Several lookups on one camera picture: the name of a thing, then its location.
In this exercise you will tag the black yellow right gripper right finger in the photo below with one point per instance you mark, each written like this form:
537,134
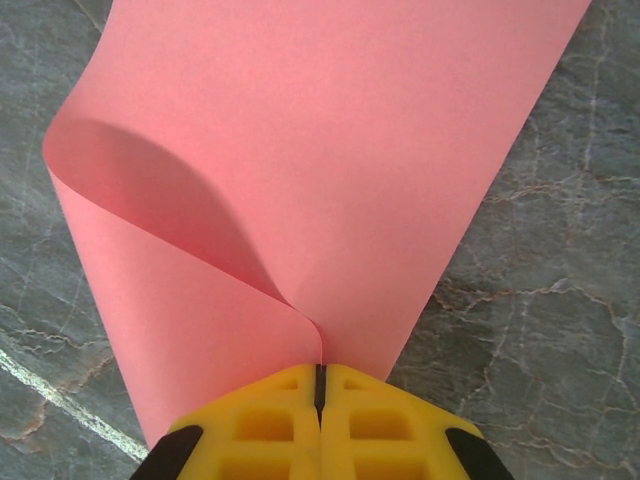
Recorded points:
400,430

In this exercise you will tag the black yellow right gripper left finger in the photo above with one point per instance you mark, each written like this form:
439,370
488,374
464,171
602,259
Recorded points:
250,430

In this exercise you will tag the pink paper sheet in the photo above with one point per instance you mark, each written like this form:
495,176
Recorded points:
325,175

